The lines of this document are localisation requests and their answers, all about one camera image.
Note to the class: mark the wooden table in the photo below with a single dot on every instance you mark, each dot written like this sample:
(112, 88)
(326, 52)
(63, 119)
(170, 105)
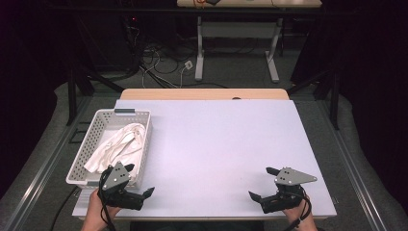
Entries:
(198, 94)

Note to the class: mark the white cloth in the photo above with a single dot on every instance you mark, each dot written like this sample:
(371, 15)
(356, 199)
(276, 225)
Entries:
(122, 145)

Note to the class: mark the aluminium floor rail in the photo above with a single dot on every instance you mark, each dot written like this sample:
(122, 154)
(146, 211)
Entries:
(356, 183)
(38, 181)

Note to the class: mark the pale blue table mat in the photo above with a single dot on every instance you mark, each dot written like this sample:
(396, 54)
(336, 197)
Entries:
(218, 147)

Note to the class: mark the white perforated plastic basket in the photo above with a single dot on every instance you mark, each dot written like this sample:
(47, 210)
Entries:
(86, 148)

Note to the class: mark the desk with white legs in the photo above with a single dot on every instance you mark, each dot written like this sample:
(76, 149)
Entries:
(199, 48)

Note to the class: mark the white power adapter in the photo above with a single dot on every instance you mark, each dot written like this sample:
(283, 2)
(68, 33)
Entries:
(188, 65)

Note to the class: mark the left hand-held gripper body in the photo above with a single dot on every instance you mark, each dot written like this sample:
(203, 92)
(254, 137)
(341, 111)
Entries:
(119, 195)

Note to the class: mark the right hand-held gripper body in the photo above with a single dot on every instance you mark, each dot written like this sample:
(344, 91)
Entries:
(284, 200)

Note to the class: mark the person's right hand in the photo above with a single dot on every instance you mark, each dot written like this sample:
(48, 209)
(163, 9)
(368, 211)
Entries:
(298, 213)

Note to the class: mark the person's left hand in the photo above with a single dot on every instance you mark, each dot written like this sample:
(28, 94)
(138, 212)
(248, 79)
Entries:
(95, 205)

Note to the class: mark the black metal stand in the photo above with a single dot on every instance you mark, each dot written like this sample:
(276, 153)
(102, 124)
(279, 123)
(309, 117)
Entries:
(335, 99)
(71, 96)

